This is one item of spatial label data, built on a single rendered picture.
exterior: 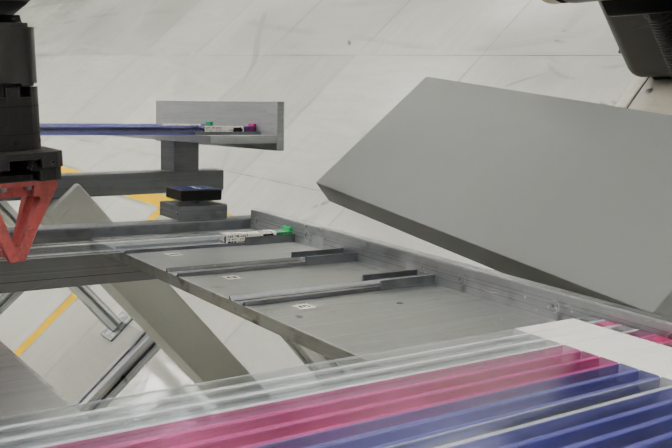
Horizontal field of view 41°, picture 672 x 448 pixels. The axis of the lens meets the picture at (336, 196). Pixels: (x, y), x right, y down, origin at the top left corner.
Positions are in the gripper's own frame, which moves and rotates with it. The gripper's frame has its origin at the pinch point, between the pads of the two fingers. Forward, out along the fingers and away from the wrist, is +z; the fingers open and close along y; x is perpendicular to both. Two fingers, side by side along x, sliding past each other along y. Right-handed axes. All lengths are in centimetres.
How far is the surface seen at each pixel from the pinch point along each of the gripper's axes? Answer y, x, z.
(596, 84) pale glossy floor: -60, 159, -9
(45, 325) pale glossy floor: -194, 64, 66
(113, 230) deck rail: -7.9, 12.6, 0.9
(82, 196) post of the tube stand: -32.6, 18.7, 1.0
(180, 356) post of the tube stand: -32, 32, 25
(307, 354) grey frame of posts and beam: -9.9, 38.1, 20.3
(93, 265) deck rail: -7.9, 10.2, 4.3
